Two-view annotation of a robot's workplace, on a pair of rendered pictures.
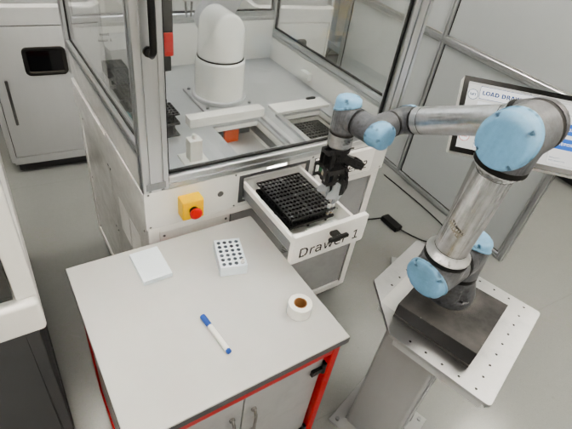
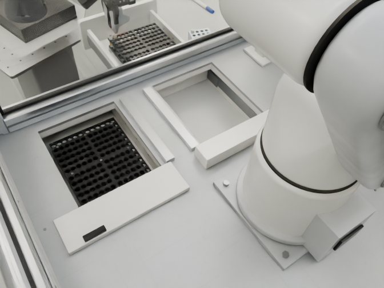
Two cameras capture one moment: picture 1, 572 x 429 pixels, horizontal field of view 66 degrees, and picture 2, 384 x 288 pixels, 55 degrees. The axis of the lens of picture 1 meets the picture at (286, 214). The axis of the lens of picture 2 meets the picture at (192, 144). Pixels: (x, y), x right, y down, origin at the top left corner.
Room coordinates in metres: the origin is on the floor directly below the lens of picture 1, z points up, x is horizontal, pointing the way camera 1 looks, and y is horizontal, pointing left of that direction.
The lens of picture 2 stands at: (2.16, 0.15, 1.64)
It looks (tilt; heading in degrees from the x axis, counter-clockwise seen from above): 52 degrees down; 180
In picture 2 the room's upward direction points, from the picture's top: 5 degrees clockwise
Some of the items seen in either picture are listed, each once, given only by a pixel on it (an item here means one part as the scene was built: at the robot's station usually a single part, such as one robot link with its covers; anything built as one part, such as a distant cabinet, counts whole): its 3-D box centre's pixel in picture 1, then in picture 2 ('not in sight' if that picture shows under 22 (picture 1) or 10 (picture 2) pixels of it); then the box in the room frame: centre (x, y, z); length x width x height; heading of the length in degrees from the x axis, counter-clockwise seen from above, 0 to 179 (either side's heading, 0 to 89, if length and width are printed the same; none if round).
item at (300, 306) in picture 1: (299, 307); not in sight; (0.84, -0.08, 0.78); 0.07 x 0.07 x 0.04
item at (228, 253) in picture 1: (230, 256); not in sight; (0.99, 0.15, 0.78); 0.12 x 0.08 x 0.04; 23
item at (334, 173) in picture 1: (333, 163); not in sight; (1.16, -0.12, 1.08); 0.09 x 0.08 x 0.12; 129
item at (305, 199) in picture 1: (294, 202); not in sight; (1.21, -0.02, 0.87); 0.22 x 0.18 x 0.06; 39
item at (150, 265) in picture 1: (151, 265); not in sight; (0.91, 0.38, 0.77); 0.13 x 0.09 x 0.02; 39
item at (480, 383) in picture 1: (441, 320); not in sight; (0.95, -0.54, 0.70); 0.45 x 0.44 x 0.12; 55
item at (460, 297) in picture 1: (453, 279); not in sight; (0.96, -0.52, 0.87); 0.15 x 0.15 x 0.10
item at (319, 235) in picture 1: (328, 237); not in sight; (1.06, -0.15, 0.87); 0.29 x 0.02 x 0.11; 129
